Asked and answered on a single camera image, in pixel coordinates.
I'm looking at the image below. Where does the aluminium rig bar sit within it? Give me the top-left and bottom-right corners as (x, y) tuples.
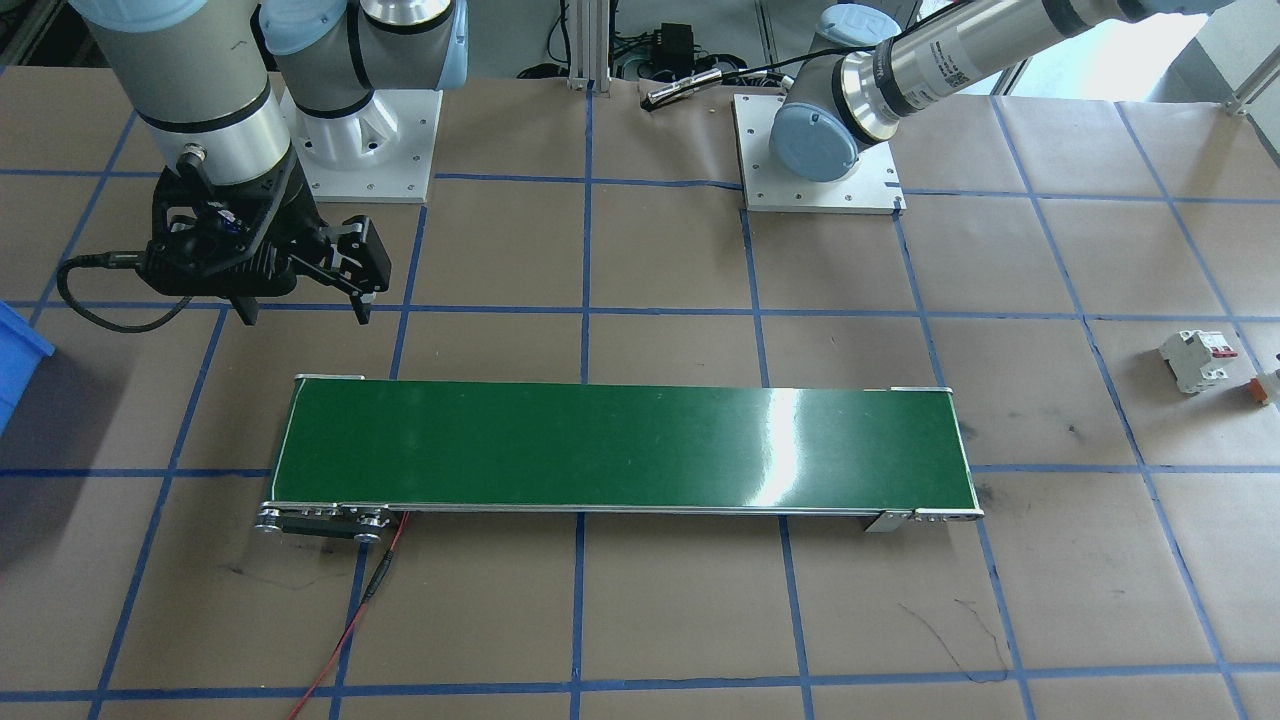
(1225, 55), (1280, 116)

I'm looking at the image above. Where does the silver cylindrical connector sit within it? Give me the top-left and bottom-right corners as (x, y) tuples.
(643, 62), (736, 111)

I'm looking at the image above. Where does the blue plastic bin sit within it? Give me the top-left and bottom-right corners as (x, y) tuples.
(0, 300), (56, 436)

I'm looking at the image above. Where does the white square base plate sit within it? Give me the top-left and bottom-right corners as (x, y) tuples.
(280, 88), (444, 206)
(733, 93), (906, 214)

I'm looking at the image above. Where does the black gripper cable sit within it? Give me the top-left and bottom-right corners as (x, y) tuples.
(57, 250), (196, 334)

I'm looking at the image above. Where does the red conveyor wire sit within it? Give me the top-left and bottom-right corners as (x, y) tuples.
(290, 512), (411, 720)

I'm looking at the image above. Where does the green conveyor belt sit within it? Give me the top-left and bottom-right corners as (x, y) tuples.
(252, 375), (986, 546)

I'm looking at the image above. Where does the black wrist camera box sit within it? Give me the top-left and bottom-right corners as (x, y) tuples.
(165, 195), (251, 251)

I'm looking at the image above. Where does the black power adapter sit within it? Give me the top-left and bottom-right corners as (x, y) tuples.
(652, 25), (701, 71)

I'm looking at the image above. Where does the white circuit breaker red switch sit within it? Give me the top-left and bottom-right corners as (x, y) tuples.
(1158, 328), (1239, 396)

